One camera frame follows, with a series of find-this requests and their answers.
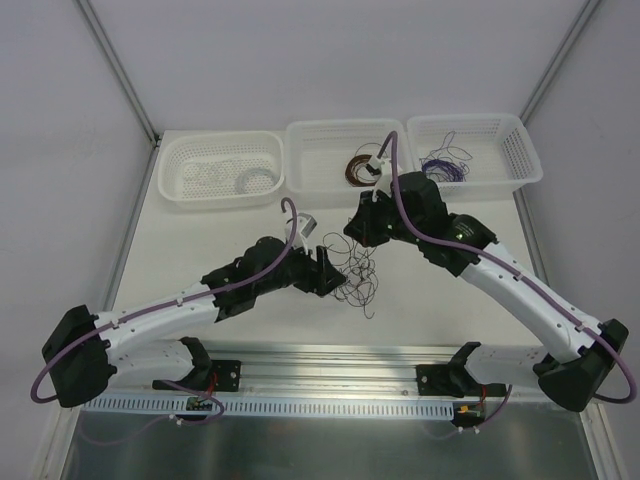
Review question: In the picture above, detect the multicolour cable bundle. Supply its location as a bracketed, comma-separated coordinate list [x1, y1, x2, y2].
[319, 232, 379, 321]

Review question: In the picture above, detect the purple pulled cable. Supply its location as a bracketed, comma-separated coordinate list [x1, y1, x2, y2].
[428, 130, 474, 162]

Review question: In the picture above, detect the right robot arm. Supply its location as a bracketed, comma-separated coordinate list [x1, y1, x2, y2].
[343, 173, 638, 412]

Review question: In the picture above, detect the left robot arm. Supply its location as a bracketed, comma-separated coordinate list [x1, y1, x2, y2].
[36, 237, 346, 408]

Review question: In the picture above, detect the middle white perforated basket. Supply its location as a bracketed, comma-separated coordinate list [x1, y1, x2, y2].
[284, 118, 414, 210]

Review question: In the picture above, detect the white perforated basket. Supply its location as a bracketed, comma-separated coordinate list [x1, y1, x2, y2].
[406, 113, 543, 202]
[156, 130, 285, 210]
[284, 118, 414, 210]

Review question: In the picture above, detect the right white perforated basket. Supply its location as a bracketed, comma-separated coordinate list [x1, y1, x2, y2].
[406, 113, 543, 202]

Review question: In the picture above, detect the left white perforated basket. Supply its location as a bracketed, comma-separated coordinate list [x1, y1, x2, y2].
[156, 130, 285, 210]

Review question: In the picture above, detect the purple cable bundle in basket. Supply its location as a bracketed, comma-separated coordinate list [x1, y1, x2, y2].
[418, 149, 471, 184]

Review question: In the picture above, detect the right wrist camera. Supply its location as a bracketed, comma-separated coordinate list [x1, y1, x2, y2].
[365, 155, 392, 198]

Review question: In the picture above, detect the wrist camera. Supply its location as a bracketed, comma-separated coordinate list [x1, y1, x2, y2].
[292, 213, 317, 253]
[365, 155, 392, 198]

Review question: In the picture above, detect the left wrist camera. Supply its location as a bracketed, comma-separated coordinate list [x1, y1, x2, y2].
[292, 213, 317, 253]

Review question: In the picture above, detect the brown coiled cable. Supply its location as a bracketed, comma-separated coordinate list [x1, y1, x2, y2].
[343, 142, 392, 188]

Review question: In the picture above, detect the aluminium mounting rail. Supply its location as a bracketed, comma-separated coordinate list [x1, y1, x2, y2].
[99, 339, 599, 401]

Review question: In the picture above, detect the white coiled cable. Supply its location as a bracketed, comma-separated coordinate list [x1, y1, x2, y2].
[235, 168, 277, 194]

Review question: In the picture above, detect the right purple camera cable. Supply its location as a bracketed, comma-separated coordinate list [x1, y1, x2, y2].
[377, 131, 632, 404]

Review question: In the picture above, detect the purple camera cable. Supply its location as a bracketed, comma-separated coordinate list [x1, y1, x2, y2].
[377, 131, 632, 404]
[30, 198, 301, 404]

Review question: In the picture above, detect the right frame post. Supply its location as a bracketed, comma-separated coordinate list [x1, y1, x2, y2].
[519, 0, 604, 125]

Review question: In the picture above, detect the frame post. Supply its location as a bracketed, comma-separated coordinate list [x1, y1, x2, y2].
[519, 0, 604, 125]
[73, 0, 160, 145]

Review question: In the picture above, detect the left frame post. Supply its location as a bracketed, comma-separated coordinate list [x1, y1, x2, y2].
[73, 0, 160, 145]

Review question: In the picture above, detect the white slotted cable duct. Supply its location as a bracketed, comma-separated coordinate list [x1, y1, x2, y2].
[83, 393, 454, 422]

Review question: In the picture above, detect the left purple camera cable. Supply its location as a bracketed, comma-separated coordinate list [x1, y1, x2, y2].
[30, 198, 301, 404]

